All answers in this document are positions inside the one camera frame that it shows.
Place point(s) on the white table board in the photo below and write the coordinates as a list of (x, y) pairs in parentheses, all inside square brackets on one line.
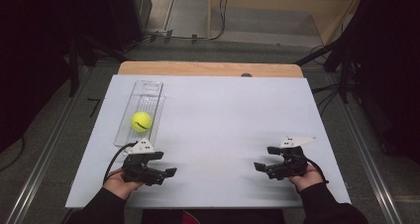
[(218, 144)]

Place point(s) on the clear plastic tray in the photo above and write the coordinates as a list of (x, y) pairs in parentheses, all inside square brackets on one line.
[(147, 95)]

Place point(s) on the wooden table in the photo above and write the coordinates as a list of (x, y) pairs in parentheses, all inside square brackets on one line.
[(198, 68)]

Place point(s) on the red shoe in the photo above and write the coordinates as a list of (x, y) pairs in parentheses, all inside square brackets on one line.
[(189, 218)]

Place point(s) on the black metal stand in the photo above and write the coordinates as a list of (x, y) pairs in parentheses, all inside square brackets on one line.
[(74, 68), (343, 62)]

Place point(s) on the yellow tennis ball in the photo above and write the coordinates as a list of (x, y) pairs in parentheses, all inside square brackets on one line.
[(141, 121)]

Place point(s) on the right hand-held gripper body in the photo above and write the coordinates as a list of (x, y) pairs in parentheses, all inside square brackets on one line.
[(290, 168)]

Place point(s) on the person's left hand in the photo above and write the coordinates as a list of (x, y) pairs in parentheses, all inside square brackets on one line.
[(119, 187)]

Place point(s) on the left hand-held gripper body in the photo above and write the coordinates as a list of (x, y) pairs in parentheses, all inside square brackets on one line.
[(140, 172)]

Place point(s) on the person's right hand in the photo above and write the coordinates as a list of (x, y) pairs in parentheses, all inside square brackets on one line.
[(308, 181)]

